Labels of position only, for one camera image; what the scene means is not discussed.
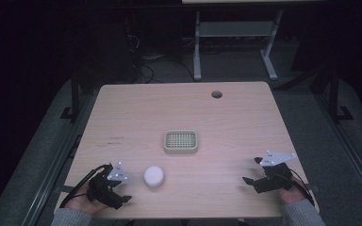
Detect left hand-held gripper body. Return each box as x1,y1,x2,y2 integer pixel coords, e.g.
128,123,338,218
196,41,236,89
87,161,129,211

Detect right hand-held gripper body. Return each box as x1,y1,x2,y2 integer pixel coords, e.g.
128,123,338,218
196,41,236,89
253,150,298,194

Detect person's right hand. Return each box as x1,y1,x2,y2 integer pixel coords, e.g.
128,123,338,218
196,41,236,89
277,176,309,205

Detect person's left hand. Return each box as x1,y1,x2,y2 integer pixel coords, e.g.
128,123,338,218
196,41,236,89
64,182,108,217

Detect white round soap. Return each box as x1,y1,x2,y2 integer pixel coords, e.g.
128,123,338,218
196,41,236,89
142,165,166,188

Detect beige slotted soap dish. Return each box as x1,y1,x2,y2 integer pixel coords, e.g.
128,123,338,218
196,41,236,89
162,129,199,155

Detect black metal stand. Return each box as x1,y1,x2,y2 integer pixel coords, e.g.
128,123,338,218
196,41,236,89
59,67,81,123
328,60,355,123

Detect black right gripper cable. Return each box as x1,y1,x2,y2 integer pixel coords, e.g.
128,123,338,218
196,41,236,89
289,169,316,207

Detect grey metal floor rail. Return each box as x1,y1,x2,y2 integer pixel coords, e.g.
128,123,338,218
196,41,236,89
313,90,362,218
20,90,91,226

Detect black floor cables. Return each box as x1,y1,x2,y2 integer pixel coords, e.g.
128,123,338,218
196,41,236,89
123,31,196,84

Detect white metal desk frame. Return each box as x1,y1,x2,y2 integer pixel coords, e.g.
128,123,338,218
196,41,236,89
192,8,285,82

